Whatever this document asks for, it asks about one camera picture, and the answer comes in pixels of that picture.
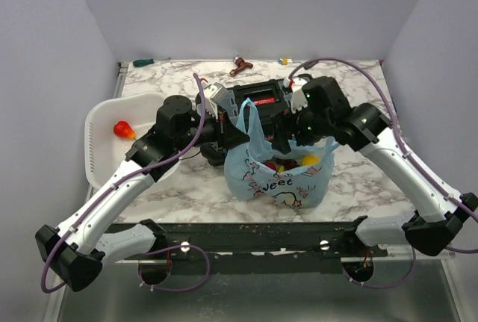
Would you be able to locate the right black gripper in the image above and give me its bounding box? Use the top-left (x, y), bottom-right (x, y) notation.
top-left (270, 99), bottom-right (332, 153)

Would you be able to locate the yellow fake fruit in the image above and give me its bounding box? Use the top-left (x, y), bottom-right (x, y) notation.
top-left (301, 155), bottom-right (320, 166)

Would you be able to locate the yellow white small connector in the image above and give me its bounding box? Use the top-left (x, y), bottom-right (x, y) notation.
top-left (279, 58), bottom-right (294, 65)

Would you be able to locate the brown faucet tap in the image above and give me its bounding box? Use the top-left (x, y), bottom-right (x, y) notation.
top-left (229, 55), bottom-right (254, 77)

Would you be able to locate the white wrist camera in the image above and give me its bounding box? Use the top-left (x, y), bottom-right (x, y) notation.
top-left (282, 76), bottom-right (308, 114)
top-left (204, 83), bottom-right (239, 119)

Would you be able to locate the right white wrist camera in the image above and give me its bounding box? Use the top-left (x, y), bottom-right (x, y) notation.
top-left (282, 76), bottom-right (308, 114)

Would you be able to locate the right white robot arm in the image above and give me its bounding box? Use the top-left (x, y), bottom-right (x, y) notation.
top-left (271, 76), bottom-right (477, 256)

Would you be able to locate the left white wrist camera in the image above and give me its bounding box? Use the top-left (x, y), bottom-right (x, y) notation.
top-left (204, 83), bottom-right (239, 119)

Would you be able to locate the red fake pear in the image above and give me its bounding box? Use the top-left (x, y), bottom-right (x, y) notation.
top-left (113, 120), bottom-right (137, 140)

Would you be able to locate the white plastic basket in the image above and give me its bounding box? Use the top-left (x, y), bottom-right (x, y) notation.
top-left (84, 92), bottom-right (165, 190)

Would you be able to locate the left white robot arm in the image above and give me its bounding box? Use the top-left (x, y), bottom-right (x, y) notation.
top-left (35, 95), bottom-right (249, 291)

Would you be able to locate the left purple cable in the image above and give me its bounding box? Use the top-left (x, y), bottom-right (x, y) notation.
top-left (40, 72), bottom-right (211, 294)

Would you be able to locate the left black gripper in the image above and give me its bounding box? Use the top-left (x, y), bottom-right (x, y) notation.
top-left (176, 105), bottom-right (251, 152)

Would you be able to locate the light blue plastic bag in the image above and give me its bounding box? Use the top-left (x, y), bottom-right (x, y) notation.
top-left (224, 99), bottom-right (339, 208)

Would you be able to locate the small black clip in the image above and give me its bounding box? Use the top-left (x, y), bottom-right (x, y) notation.
top-left (303, 59), bottom-right (319, 69)

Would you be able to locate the black plastic toolbox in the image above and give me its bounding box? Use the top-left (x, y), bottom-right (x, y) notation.
top-left (228, 79), bottom-right (291, 141)

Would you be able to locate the green handled screwdriver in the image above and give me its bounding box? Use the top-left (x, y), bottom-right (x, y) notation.
top-left (132, 58), bottom-right (170, 67)

